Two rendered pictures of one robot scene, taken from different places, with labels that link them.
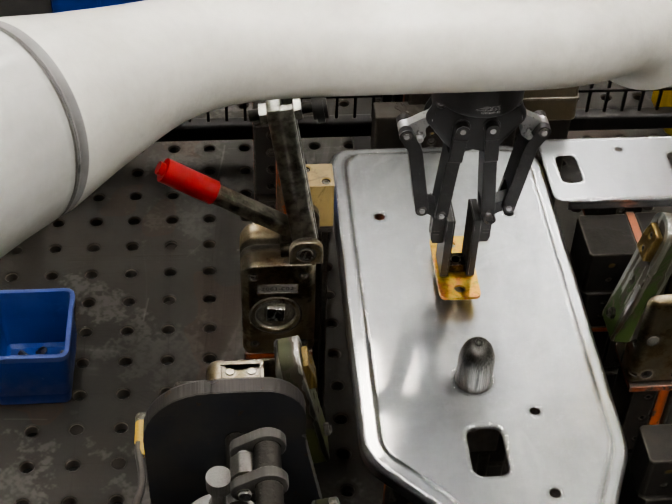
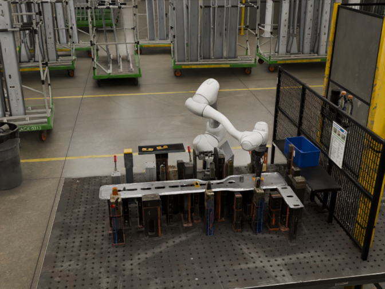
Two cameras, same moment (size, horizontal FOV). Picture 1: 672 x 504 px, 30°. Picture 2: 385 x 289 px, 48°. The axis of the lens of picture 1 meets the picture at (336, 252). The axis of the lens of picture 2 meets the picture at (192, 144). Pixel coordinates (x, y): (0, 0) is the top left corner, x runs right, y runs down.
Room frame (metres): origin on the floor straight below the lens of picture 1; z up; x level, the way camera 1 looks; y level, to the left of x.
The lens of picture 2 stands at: (0.21, -2.95, 2.57)
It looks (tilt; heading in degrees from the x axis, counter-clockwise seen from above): 24 degrees down; 87
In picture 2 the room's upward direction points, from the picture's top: straight up
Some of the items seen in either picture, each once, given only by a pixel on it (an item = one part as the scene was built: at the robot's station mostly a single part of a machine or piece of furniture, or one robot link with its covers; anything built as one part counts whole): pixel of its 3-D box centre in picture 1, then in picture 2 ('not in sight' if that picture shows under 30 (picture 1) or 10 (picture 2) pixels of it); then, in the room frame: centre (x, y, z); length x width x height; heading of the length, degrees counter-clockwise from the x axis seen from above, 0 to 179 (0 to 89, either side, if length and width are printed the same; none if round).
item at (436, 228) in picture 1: (428, 217); not in sight; (0.84, -0.08, 1.08); 0.03 x 0.01 x 0.05; 96
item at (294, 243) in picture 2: not in sight; (293, 224); (1.04, -0.47, 0.84); 0.11 x 0.06 x 0.29; 96
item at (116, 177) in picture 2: not in sight; (117, 193); (-0.22, -0.05, 0.88); 0.11 x 0.10 x 0.36; 96
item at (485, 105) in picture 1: (476, 100); (259, 155); (0.84, -0.11, 1.21); 0.08 x 0.07 x 0.09; 96
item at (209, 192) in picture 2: not in sight; (208, 211); (0.46, -0.33, 0.87); 0.12 x 0.09 x 0.35; 96
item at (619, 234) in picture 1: (600, 329); (273, 210); (0.94, -0.29, 0.84); 0.11 x 0.10 x 0.28; 96
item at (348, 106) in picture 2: not in sight; (348, 109); (1.49, -0.04, 1.53); 0.06 x 0.06 x 0.20
